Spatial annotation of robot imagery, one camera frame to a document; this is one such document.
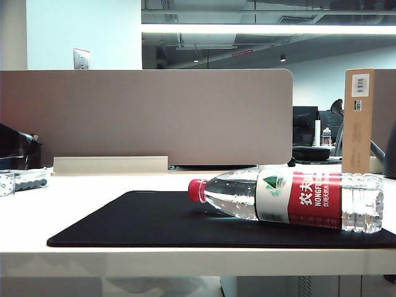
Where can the small clear bottle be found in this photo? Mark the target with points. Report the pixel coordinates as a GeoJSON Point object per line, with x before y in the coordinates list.
{"type": "Point", "coordinates": [327, 137]}

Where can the black glossy object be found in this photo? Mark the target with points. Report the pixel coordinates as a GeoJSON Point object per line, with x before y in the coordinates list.
{"type": "Point", "coordinates": [12, 142]}

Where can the clear pack of batteries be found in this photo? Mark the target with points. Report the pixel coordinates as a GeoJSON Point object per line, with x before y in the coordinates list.
{"type": "Point", "coordinates": [31, 182]}

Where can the silver metal bracket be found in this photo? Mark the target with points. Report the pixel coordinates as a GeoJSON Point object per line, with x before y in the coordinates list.
{"type": "Point", "coordinates": [6, 184]}

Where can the black divider clamp knob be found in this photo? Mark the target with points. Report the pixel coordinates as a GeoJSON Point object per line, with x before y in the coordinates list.
{"type": "Point", "coordinates": [291, 162]}

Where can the grey office chair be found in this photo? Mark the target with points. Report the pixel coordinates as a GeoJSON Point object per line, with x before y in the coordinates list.
{"type": "Point", "coordinates": [337, 106]}

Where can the dark pen holder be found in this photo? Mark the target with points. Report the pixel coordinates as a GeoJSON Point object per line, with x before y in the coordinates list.
{"type": "Point", "coordinates": [35, 154]}

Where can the beige desk divider panel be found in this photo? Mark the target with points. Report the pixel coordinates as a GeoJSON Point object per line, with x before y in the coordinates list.
{"type": "Point", "coordinates": [154, 117]}

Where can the tall brown cardboard box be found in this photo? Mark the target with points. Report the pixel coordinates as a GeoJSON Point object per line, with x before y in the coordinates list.
{"type": "Point", "coordinates": [355, 139]}

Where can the clear plastic water bottle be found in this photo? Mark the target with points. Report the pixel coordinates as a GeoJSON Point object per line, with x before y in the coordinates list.
{"type": "Point", "coordinates": [309, 201]}

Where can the silver wall switch plate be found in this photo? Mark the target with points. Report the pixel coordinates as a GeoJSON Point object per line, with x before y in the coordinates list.
{"type": "Point", "coordinates": [81, 58]}

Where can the black round bowl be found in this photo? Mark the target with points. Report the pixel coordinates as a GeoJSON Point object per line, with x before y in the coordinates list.
{"type": "Point", "coordinates": [311, 153]}

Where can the black mouse pad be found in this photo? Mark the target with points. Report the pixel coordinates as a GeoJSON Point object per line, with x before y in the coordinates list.
{"type": "Point", "coordinates": [139, 222]}

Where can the red led sign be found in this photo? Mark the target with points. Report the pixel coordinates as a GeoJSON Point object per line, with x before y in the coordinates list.
{"type": "Point", "coordinates": [241, 53]}

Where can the black computer monitor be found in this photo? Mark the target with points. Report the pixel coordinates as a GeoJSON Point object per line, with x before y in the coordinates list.
{"type": "Point", "coordinates": [328, 120]}
{"type": "Point", "coordinates": [304, 123]}

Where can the white linear ceiling light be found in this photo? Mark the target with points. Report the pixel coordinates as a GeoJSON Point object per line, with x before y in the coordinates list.
{"type": "Point", "coordinates": [247, 28]}

